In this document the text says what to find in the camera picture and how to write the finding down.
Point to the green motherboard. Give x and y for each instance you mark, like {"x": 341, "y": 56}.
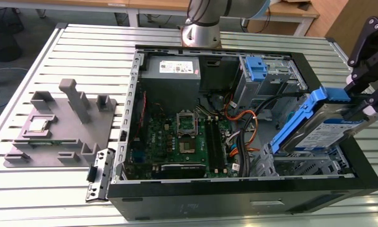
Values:
{"x": 157, "y": 142}

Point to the grey parts rack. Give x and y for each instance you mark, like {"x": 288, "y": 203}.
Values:
{"x": 69, "y": 139}

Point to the CPU socket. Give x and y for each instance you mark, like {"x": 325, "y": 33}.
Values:
{"x": 187, "y": 146}

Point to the silver CPU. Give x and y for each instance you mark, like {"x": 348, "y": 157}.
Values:
{"x": 39, "y": 125}

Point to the blue drive bay bracket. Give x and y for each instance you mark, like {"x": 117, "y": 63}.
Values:
{"x": 255, "y": 68}

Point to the grey metal disk bay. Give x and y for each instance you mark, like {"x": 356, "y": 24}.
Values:
{"x": 303, "y": 165}

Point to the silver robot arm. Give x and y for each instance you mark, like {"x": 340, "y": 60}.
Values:
{"x": 204, "y": 14}

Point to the black waste bin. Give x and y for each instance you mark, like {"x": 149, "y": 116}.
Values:
{"x": 5, "y": 47}

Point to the hard disk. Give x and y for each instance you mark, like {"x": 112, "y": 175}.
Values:
{"x": 319, "y": 132}

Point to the grey optical drive cage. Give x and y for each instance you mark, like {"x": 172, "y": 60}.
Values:
{"x": 271, "y": 89}

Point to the grey hinged retainer bracket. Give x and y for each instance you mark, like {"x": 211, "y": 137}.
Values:
{"x": 104, "y": 175}

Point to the green RAM stick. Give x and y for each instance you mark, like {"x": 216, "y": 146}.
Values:
{"x": 43, "y": 143}

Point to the wooden cabinet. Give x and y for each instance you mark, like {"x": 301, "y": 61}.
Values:
{"x": 349, "y": 14}

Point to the wooden top desk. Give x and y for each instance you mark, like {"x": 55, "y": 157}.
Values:
{"x": 287, "y": 13}

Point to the black RAM slot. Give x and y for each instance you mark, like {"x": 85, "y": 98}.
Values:
{"x": 211, "y": 142}
{"x": 220, "y": 144}

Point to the black graphics card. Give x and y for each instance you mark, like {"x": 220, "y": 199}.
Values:
{"x": 183, "y": 171}

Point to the black open PC case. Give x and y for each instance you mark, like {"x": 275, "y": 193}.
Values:
{"x": 208, "y": 201}

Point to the grey power supply unit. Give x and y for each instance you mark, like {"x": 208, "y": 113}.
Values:
{"x": 169, "y": 94}

